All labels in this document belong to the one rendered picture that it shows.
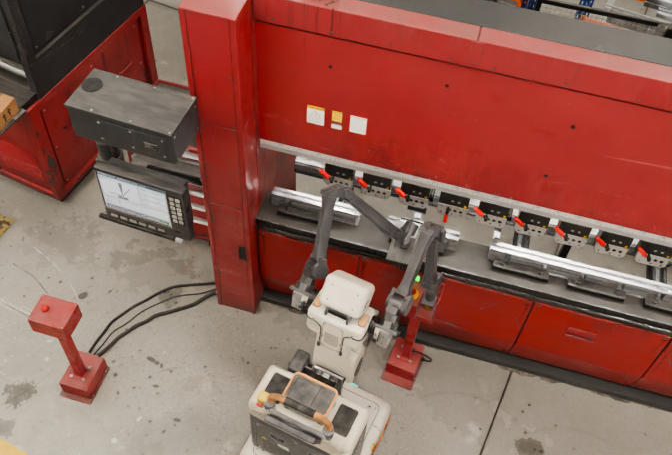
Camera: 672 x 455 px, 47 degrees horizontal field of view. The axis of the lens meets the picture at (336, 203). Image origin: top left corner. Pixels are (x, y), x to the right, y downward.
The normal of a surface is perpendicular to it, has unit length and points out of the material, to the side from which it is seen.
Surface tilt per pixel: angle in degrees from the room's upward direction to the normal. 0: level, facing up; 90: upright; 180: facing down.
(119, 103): 0
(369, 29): 90
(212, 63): 90
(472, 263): 0
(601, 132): 90
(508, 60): 90
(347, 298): 47
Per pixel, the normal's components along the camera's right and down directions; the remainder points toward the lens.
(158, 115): 0.05, -0.62
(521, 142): -0.27, 0.74
